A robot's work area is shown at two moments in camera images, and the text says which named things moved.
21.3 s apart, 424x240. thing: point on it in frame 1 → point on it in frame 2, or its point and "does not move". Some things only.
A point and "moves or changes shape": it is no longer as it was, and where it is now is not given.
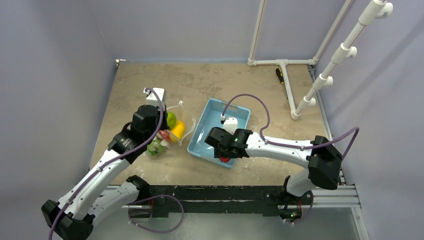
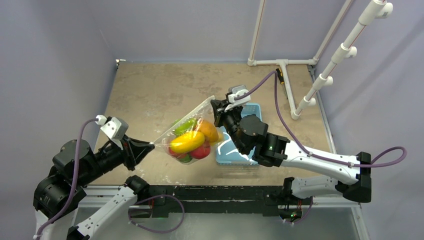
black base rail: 212,199 does not move
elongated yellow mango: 177,132 → 186,142
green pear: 171,120 → 183,126
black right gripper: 222,151 → 221,112
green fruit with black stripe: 155,148 → 188,157
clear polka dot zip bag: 181,122 moves or changes shape
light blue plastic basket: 211,118 moves or changes shape
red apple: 165,134 → 175,154
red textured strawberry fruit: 224,159 → 201,152
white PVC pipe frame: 380,9 does not move
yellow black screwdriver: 280,75 does not move
